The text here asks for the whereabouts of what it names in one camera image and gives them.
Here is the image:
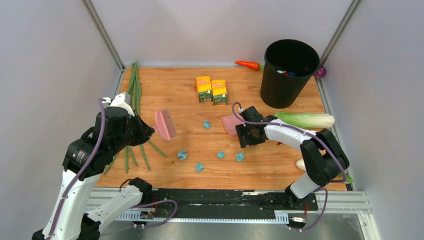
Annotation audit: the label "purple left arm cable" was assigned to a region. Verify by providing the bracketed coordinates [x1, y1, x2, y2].
[46, 97, 178, 240]

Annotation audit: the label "blue paper scrap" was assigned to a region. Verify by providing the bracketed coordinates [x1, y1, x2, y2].
[216, 151, 226, 159]
[195, 163, 205, 173]
[235, 152, 245, 163]
[203, 120, 211, 129]
[176, 150, 188, 161]

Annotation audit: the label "orange carrot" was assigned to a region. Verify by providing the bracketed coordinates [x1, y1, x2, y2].
[234, 60, 264, 71]

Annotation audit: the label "purple round onion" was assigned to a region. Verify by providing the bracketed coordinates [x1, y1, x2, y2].
[314, 65, 327, 78]

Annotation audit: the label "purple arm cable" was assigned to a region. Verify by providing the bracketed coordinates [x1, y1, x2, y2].
[231, 101, 348, 232]
[46, 97, 178, 240]

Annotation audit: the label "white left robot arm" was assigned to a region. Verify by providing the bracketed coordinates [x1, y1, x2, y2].
[32, 92, 154, 240]

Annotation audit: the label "yellow green carton box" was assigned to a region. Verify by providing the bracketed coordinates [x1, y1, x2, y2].
[211, 79, 228, 106]
[196, 76, 213, 103]

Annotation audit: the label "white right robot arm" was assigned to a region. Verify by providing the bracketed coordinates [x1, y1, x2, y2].
[232, 106, 350, 210]

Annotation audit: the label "pink hand brush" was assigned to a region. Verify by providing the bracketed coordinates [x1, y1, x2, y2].
[153, 109, 177, 141]

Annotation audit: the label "green long beans bunch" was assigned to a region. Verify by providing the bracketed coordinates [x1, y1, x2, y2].
[102, 61, 168, 176]

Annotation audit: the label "black trash bin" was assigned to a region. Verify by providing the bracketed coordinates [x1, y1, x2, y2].
[260, 39, 320, 109]

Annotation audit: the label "pink plastic dustpan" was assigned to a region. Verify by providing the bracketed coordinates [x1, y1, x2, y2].
[221, 114, 244, 137]

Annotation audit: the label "white radish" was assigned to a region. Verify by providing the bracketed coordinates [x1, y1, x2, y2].
[295, 158, 306, 172]

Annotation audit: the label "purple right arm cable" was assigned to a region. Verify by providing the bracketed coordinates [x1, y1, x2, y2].
[231, 101, 348, 232]

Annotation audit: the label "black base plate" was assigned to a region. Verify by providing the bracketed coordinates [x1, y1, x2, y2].
[139, 188, 318, 220]

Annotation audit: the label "green white napa cabbage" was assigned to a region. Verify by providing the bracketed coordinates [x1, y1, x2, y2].
[274, 111, 335, 129]

